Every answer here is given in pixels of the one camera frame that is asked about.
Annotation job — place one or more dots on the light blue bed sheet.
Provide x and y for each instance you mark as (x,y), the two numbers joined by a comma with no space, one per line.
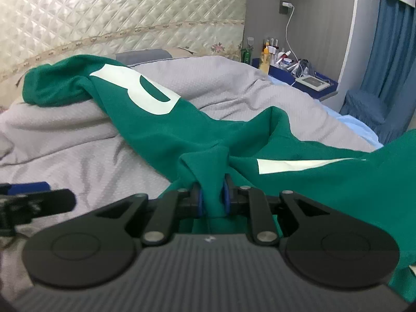
(357,126)

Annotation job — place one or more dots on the green garment with white letters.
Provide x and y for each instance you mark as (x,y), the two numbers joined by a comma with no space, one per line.
(162,130)

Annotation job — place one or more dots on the white flat device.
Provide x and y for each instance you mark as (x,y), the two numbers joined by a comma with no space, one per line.
(312,83)

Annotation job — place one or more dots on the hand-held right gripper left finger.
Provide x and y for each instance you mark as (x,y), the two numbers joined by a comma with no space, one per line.
(199,201)

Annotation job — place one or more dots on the blue bedside table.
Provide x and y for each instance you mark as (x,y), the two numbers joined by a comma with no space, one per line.
(282,76)

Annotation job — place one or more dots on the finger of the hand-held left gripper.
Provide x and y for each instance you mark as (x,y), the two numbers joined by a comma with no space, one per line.
(29,187)
(48,201)

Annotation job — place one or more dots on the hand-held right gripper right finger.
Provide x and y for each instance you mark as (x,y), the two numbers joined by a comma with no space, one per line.
(226,198)

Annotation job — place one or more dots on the cream quilted headboard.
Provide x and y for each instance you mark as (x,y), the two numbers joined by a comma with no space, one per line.
(97,6)

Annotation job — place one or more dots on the grey pillow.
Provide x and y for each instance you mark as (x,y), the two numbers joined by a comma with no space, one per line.
(143,55)

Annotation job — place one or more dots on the grey textured blanket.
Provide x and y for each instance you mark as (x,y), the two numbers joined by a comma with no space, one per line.
(65,130)

